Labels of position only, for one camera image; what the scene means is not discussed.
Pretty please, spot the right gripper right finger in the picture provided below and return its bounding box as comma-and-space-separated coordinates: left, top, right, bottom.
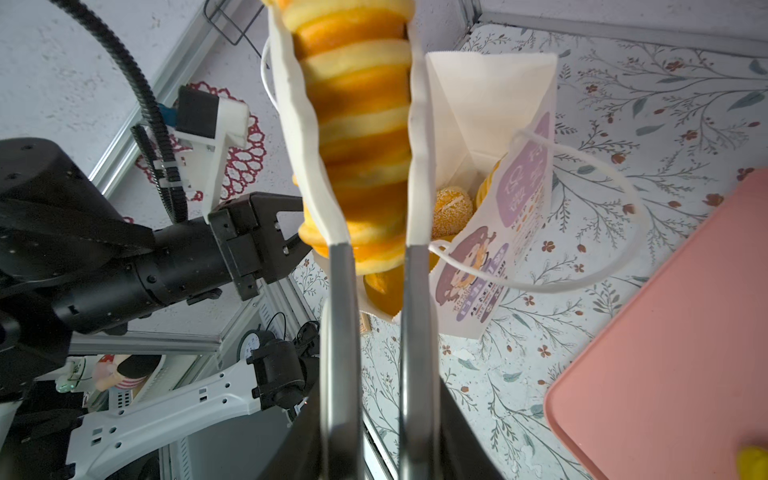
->
440, 382, 503, 480

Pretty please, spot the yellow bread roll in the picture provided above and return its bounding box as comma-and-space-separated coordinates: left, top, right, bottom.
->
736, 446, 768, 480

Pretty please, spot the pink tray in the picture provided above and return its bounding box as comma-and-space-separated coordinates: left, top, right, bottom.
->
544, 170, 767, 479

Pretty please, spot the long baguette loaf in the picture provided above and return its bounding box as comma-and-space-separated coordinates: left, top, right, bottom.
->
361, 249, 405, 317

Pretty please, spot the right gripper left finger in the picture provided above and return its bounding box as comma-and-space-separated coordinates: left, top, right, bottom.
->
258, 385, 321, 480

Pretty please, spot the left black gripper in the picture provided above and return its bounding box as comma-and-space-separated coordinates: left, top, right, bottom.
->
51, 192, 310, 334

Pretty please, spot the white paper bag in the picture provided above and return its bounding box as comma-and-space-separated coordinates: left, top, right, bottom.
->
259, 35, 652, 341

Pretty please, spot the ridged striped bread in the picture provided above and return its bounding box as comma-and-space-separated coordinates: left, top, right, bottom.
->
474, 161, 501, 209

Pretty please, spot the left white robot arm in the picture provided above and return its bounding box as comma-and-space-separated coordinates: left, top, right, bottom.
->
1, 1, 308, 402

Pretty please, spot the orange oval bread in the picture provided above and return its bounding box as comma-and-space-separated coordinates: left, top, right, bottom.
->
432, 186, 474, 239

